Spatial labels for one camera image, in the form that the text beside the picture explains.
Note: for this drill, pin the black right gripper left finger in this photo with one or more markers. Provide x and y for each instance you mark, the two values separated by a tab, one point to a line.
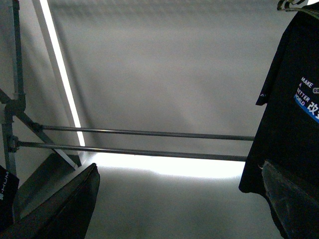
65	215

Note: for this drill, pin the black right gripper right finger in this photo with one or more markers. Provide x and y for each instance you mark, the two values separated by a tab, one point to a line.
294	200

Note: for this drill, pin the black printed t-shirt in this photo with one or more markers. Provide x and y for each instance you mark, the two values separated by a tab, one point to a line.
288	133

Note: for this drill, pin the clothes hanger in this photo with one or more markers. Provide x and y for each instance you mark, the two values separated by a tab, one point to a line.
290	5

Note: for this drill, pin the black garment with white text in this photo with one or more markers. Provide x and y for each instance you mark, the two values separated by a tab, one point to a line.
8	189

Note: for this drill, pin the lower metal rack rail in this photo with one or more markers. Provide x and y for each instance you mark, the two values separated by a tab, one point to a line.
134	151

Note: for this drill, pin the metal rack rail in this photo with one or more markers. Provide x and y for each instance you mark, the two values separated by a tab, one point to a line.
148	133
134	151

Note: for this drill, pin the upper metal rack rail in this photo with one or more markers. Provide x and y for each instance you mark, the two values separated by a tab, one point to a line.
148	133

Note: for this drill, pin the grey metal rack frame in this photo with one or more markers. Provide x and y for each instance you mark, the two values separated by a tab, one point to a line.
16	106

